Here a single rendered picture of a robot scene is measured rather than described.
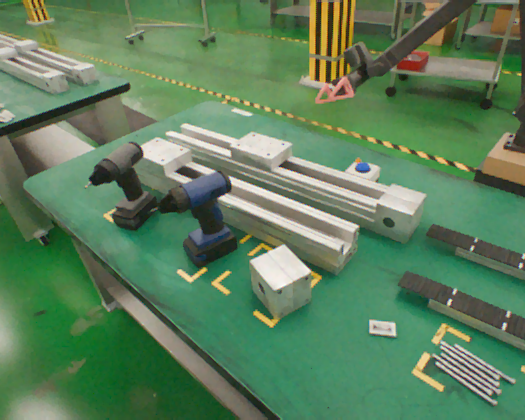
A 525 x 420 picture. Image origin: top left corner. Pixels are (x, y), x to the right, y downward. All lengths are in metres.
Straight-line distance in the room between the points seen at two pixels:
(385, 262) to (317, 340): 0.28
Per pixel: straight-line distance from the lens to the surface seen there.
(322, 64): 4.25
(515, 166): 1.34
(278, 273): 0.78
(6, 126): 2.17
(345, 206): 1.03
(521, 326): 0.89
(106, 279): 1.78
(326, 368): 0.77
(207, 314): 0.85
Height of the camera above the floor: 1.44
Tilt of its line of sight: 38 degrees down
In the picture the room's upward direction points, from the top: 5 degrees counter-clockwise
